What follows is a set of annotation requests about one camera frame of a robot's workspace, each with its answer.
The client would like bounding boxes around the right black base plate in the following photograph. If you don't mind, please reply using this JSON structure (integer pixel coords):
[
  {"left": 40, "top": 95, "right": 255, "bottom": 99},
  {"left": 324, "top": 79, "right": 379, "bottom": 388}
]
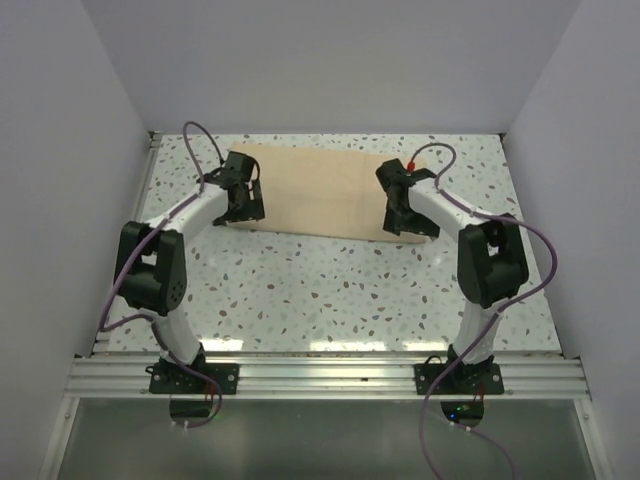
[{"left": 413, "top": 355, "right": 505, "bottom": 395}]

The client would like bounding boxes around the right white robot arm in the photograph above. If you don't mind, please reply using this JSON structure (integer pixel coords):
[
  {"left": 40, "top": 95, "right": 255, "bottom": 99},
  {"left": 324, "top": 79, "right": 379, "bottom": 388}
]
[{"left": 375, "top": 159, "right": 529, "bottom": 393}]

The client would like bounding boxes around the aluminium left side rail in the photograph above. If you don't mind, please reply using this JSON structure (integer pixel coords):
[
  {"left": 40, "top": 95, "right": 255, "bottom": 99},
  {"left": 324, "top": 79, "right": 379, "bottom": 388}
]
[{"left": 95, "top": 132, "right": 163, "bottom": 342}]

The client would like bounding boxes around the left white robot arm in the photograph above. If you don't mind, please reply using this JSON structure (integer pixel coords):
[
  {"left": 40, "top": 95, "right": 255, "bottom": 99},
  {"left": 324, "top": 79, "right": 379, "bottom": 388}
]
[{"left": 101, "top": 151, "right": 265, "bottom": 393}]

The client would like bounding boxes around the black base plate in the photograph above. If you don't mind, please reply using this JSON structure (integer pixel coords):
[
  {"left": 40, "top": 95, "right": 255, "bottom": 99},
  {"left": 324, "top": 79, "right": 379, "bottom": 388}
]
[
  {"left": 145, "top": 360, "right": 240, "bottom": 395},
  {"left": 413, "top": 355, "right": 505, "bottom": 395}
]

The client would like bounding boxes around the aluminium rail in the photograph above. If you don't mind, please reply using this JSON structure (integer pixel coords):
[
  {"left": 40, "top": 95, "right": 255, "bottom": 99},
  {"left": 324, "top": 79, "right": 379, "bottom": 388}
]
[
  {"left": 95, "top": 132, "right": 163, "bottom": 342},
  {"left": 63, "top": 352, "right": 590, "bottom": 400}
]

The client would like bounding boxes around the beige surgical cloth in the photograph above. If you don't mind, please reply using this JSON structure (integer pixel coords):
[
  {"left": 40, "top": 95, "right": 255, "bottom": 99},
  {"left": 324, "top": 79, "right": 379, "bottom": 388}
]
[{"left": 231, "top": 143, "right": 426, "bottom": 244}]

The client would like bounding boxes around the aluminium front rail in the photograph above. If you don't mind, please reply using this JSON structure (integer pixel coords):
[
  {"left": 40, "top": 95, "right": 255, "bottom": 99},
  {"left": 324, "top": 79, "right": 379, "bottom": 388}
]
[{"left": 63, "top": 352, "right": 590, "bottom": 400}]

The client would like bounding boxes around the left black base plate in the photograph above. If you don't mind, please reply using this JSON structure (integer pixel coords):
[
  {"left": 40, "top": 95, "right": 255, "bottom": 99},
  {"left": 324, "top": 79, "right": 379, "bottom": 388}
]
[{"left": 145, "top": 360, "right": 240, "bottom": 395}]

